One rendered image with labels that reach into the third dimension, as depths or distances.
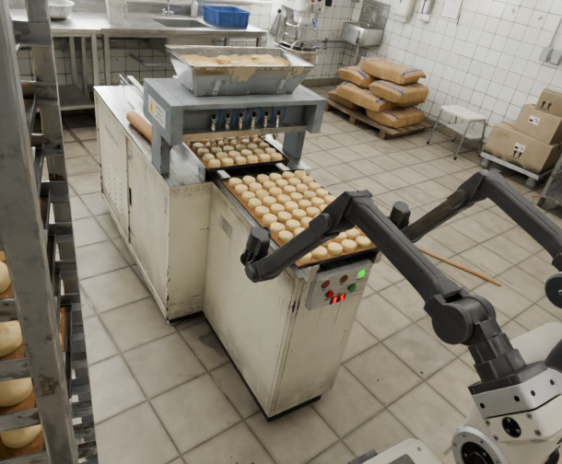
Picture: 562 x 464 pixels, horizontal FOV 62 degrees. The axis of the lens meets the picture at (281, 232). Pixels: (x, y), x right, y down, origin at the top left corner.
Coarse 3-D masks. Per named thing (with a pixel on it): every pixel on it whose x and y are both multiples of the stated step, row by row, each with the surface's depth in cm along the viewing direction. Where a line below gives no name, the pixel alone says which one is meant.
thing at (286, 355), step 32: (224, 192) 192; (224, 224) 195; (224, 256) 202; (224, 288) 208; (256, 288) 180; (288, 288) 159; (224, 320) 215; (256, 320) 186; (288, 320) 164; (320, 320) 173; (352, 320) 186; (256, 352) 191; (288, 352) 173; (320, 352) 185; (256, 384) 197; (288, 384) 186; (320, 384) 200
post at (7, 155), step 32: (0, 0) 31; (0, 32) 32; (0, 64) 33; (0, 96) 34; (0, 128) 35; (0, 160) 36; (0, 192) 38; (32, 192) 39; (0, 224) 39; (32, 224) 40; (32, 256) 42; (32, 288) 43; (32, 320) 46; (32, 352) 48; (32, 384) 50; (64, 384) 54; (64, 416) 55; (64, 448) 58
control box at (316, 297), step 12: (360, 264) 164; (324, 276) 155; (336, 276) 157; (348, 276) 161; (312, 288) 156; (324, 288) 157; (336, 288) 161; (360, 288) 169; (312, 300) 158; (324, 300) 161; (336, 300) 165
